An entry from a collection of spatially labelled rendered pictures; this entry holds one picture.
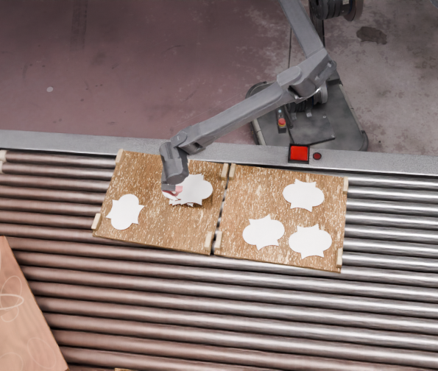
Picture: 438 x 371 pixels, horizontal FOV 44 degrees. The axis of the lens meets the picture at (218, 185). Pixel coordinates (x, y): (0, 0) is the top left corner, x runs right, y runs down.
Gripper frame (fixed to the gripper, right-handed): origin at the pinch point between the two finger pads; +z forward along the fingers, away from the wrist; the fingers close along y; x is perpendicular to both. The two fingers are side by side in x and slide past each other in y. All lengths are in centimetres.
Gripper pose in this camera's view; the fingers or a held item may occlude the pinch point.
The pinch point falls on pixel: (175, 182)
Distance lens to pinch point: 182.2
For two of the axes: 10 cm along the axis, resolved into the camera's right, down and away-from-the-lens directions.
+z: 0.5, 5.1, 8.6
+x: -10.0, -0.2, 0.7
